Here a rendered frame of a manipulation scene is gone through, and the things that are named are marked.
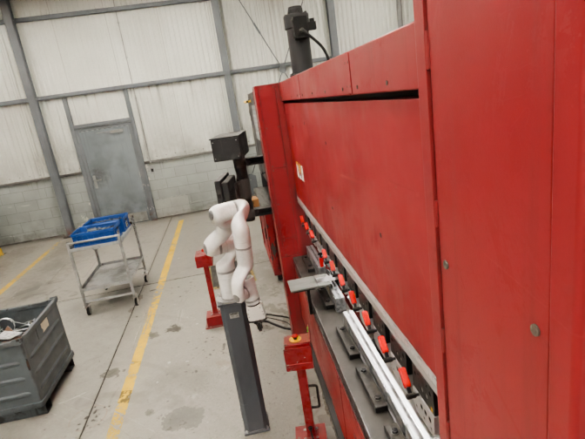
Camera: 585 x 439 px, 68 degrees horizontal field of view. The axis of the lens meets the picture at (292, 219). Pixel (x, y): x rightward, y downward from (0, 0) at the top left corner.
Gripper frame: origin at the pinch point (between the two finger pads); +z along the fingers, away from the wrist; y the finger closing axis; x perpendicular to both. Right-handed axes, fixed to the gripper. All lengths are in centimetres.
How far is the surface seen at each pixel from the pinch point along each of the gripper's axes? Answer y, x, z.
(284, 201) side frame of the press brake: -24, -125, -40
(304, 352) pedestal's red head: -21.5, 4.8, 19.2
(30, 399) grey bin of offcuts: 207, -75, 59
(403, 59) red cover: -71, 121, -122
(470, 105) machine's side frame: -59, 185, -116
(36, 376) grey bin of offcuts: 200, -81, 44
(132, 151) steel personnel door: 295, -712, -86
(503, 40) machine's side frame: -61, 190, -121
